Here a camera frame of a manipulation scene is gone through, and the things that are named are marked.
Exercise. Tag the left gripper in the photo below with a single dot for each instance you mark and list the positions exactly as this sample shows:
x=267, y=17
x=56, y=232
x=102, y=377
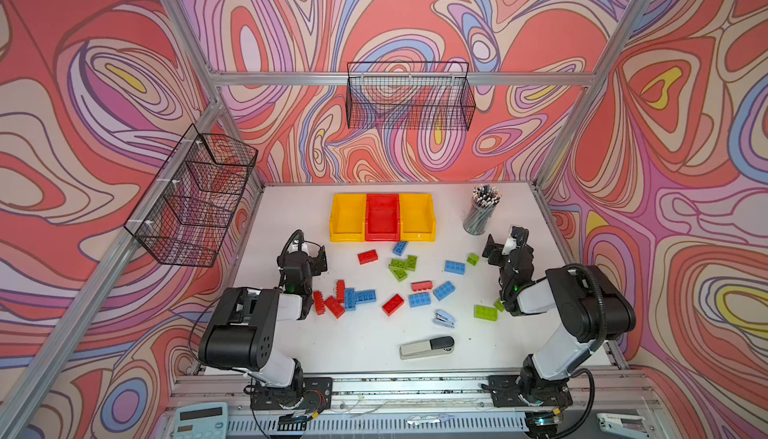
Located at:
x=302, y=260

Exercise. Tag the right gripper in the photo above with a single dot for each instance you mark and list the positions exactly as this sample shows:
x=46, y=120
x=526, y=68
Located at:
x=511, y=256

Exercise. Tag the small green lego brick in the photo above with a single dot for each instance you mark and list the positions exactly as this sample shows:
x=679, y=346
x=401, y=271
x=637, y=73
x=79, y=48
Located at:
x=473, y=259

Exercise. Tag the red lego brick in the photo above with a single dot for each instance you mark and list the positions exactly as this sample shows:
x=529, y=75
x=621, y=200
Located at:
x=393, y=305
x=367, y=257
x=421, y=286

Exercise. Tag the green lego cluster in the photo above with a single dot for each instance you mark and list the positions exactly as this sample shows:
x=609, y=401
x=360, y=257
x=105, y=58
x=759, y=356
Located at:
x=400, y=269

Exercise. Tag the blue lego brick top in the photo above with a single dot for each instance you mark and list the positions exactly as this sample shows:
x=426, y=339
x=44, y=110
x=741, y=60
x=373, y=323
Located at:
x=399, y=248

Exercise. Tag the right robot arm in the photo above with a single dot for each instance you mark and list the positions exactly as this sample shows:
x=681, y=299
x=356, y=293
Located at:
x=591, y=309

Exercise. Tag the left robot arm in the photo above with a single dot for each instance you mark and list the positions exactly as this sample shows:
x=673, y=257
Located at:
x=241, y=332

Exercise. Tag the left yellow bin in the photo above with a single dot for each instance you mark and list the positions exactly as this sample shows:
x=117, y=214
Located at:
x=348, y=218

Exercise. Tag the yellow bin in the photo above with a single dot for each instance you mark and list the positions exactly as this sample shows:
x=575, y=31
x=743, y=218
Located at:
x=417, y=217
x=348, y=218

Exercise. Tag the pencil cup holder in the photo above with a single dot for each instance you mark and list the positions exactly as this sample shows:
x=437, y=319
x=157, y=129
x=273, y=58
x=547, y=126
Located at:
x=484, y=200

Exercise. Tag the red middle bin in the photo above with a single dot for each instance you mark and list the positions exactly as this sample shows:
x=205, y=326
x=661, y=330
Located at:
x=382, y=220

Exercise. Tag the red flat lego brick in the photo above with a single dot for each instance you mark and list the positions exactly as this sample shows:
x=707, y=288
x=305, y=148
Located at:
x=421, y=286

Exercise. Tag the right yellow bin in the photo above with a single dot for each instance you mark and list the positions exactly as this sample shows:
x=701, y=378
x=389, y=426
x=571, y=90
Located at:
x=417, y=217

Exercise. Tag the grey black stapler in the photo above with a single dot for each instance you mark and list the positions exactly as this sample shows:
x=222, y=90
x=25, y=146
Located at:
x=437, y=346

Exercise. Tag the white calculator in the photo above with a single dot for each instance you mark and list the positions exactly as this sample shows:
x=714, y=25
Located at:
x=205, y=420

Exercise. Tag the white device bottom right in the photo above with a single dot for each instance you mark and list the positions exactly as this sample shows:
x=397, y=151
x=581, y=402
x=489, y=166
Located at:
x=624, y=425

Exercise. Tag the left wire basket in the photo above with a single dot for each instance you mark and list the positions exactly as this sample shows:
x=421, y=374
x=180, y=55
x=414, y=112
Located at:
x=182, y=220

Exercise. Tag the wire basket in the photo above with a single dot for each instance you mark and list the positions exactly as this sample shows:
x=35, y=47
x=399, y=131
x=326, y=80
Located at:
x=182, y=220
x=411, y=95

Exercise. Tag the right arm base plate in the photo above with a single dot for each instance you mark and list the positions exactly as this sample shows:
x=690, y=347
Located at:
x=512, y=391

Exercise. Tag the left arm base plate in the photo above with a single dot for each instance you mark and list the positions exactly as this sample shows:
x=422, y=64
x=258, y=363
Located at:
x=312, y=394

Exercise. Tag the back wire basket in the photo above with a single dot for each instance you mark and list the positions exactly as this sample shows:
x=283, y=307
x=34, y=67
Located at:
x=411, y=95

